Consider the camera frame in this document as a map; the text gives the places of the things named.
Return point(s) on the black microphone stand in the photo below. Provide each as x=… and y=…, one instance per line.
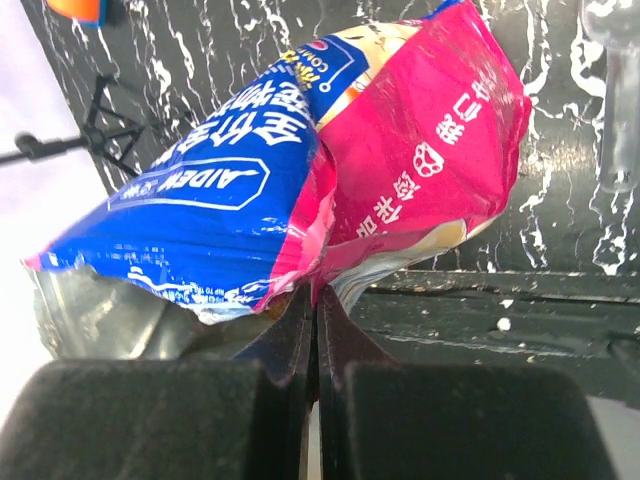
x=104, y=132

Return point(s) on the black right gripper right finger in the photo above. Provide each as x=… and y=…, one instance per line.
x=384, y=419

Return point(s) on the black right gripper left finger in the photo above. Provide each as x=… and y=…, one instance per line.
x=245, y=417

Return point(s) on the colourful cube toy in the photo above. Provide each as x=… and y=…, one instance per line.
x=91, y=13

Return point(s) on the pink pet food bag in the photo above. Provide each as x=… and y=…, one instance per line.
x=351, y=157

